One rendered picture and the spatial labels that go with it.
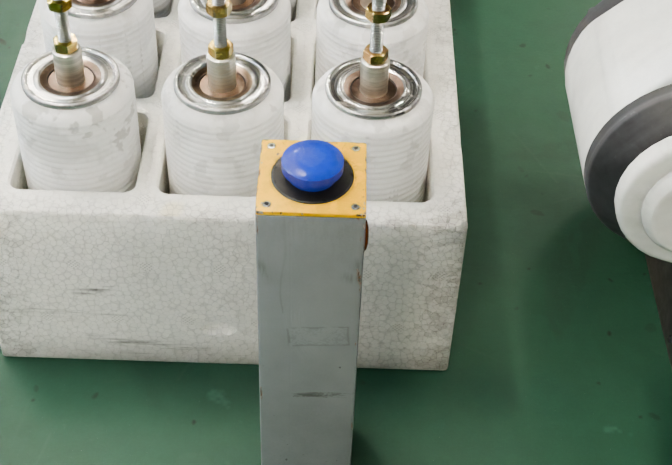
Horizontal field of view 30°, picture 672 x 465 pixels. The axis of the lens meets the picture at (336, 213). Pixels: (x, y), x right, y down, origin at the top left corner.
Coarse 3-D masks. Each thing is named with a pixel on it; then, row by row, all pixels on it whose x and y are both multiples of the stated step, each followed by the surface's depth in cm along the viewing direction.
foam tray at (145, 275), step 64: (448, 0) 119; (448, 64) 112; (0, 128) 104; (448, 128) 106; (0, 192) 99; (64, 192) 99; (128, 192) 99; (448, 192) 100; (0, 256) 101; (64, 256) 101; (128, 256) 100; (192, 256) 100; (384, 256) 100; (448, 256) 100; (0, 320) 106; (64, 320) 106; (128, 320) 106; (192, 320) 106; (256, 320) 105; (384, 320) 105; (448, 320) 105
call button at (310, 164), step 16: (304, 144) 81; (320, 144) 81; (288, 160) 80; (304, 160) 80; (320, 160) 80; (336, 160) 80; (288, 176) 79; (304, 176) 79; (320, 176) 79; (336, 176) 79
